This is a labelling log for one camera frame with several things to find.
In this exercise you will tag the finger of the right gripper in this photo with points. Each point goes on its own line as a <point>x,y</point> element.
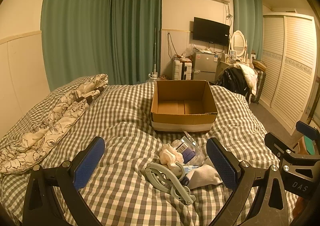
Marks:
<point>307,130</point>

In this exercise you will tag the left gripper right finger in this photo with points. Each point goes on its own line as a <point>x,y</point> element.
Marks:
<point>270,204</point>

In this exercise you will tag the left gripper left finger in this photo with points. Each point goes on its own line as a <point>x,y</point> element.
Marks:
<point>41,206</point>

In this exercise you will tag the white sock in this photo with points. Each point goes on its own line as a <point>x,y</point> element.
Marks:
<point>203,176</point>

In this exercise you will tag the blue white tissue pack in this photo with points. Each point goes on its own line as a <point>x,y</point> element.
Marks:
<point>188,168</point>

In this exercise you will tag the clear plastic packet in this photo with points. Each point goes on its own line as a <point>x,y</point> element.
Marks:
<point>192,155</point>

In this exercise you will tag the grey plastic folding hanger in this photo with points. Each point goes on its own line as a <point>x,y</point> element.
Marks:
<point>164,180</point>

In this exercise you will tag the cream lace cloth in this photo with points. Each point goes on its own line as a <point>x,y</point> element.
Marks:
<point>169,156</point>

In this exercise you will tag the floral patterned pillow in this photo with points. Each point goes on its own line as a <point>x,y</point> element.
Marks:
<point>32,138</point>

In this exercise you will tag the white louvered wardrobe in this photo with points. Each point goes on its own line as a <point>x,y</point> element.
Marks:
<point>290,55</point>

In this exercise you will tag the chair with piled clothes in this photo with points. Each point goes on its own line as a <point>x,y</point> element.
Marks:
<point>239,78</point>

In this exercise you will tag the grey checkered duvet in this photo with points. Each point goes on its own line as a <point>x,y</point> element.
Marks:
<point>118,192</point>

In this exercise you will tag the white oval vanity mirror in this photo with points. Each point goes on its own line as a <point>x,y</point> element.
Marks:
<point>238,45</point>

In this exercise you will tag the small grey refrigerator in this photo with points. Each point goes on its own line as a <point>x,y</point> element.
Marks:
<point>204,66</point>

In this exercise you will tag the green curtain right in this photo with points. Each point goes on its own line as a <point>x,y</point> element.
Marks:
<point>248,18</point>

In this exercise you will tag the green curtain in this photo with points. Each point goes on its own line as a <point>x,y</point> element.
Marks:
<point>248,18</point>
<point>121,38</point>

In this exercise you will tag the brown cardboard box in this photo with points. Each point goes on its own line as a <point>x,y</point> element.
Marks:
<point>183,105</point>

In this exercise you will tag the white suitcase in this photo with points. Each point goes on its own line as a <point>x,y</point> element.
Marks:
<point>181,70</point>

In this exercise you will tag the green curtain left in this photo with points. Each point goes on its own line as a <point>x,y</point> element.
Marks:
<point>121,38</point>

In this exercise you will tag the black wall television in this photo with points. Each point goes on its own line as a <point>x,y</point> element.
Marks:
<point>211,31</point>

